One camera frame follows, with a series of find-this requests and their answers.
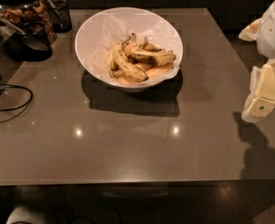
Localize glass jar with black lid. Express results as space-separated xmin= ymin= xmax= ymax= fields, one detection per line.
xmin=0 ymin=0 xmax=56 ymax=43

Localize orange melon slices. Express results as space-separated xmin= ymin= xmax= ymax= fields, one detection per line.
xmin=114 ymin=42 xmax=175 ymax=83

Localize black mesh cup,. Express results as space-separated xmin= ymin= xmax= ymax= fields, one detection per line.
xmin=11 ymin=21 xmax=52 ymax=62
xmin=48 ymin=1 xmax=72 ymax=33

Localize black mesh cup, rear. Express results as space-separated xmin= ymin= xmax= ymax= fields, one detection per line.
xmin=48 ymin=1 xmax=72 ymax=33

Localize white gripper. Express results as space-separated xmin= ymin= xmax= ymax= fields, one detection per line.
xmin=239 ymin=0 xmax=275 ymax=123

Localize black mesh cup, front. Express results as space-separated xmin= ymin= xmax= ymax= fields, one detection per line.
xmin=11 ymin=21 xmax=52 ymax=62

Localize spotted banana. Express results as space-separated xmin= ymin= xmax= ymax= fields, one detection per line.
xmin=112 ymin=36 xmax=148 ymax=82
xmin=131 ymin=37 xmax=176 ymax=66

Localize white bowl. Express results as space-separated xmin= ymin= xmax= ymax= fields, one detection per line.
xmin=75 ymin=7 xmax=183 ymax=92

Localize small banana, far left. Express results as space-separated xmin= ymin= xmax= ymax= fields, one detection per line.
xmin=106 ymin=50 xmax=118 ymax=77

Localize black cable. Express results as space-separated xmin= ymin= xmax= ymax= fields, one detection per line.
xmin=0 ymin=83 xmax=34 ymax=125

